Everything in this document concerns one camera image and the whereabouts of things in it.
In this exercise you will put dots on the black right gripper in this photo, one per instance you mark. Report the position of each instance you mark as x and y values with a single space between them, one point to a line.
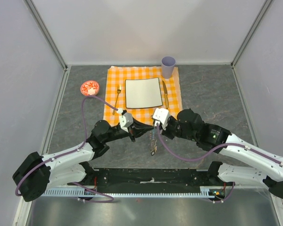
166 133

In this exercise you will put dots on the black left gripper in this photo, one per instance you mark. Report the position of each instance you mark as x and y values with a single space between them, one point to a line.
140 129

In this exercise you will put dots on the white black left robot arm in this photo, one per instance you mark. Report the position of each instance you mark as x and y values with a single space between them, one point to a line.
38 173

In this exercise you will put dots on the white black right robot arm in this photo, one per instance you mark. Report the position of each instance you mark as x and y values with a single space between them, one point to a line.
262 168

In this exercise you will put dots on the white square plate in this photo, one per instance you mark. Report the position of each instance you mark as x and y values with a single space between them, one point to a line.
143 93

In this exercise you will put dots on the orange white checkered cloth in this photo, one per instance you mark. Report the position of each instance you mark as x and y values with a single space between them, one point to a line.
118 75

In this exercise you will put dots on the gold knife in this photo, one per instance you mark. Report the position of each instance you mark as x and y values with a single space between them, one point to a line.
165 95

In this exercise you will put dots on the gold fork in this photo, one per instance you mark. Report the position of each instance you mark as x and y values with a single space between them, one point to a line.
119 89

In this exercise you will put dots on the lilac plastic cup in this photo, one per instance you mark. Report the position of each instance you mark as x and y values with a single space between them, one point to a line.
167 66

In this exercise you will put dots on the red white patterned bowl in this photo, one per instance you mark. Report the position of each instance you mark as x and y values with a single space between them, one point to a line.
90 88

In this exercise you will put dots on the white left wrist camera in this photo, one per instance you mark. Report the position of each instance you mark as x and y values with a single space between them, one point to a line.
125 119

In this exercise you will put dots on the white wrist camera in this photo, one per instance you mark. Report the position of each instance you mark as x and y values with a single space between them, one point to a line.
161 117
125 119

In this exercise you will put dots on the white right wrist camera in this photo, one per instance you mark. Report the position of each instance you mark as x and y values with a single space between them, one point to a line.
161 117

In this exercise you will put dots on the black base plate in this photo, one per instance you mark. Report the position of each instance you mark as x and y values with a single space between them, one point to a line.
149 181

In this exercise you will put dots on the grey slotted cable duct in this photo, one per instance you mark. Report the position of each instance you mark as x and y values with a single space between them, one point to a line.
83 193

